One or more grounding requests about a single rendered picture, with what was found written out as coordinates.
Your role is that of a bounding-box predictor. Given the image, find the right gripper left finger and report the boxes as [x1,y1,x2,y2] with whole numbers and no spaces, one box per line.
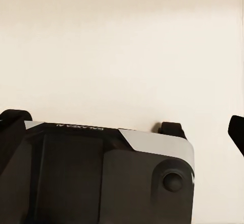
[0,115,26,177]

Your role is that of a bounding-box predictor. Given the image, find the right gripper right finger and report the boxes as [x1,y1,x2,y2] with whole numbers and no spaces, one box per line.
[228,115,244,156]

